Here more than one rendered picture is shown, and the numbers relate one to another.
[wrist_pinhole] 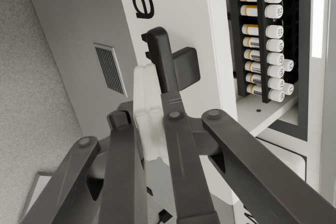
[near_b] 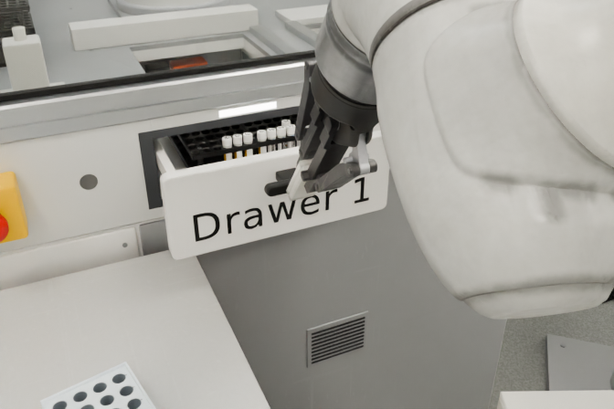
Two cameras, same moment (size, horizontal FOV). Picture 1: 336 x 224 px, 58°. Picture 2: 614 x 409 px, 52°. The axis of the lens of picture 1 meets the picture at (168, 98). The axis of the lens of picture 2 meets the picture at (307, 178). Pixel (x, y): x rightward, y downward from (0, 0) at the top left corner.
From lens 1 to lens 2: 52 cm
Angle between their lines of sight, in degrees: 23
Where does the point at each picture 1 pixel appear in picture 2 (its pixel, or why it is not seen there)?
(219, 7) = (249, 159)
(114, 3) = (255, 320)
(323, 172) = not seen: hidden behind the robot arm
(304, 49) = (272, 113)
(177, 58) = (282, 178)
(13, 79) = not seen: outside the picture
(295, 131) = not seen: hidden behind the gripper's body
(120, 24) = (278, 314)
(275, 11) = (248, 136)
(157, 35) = (269, 187)
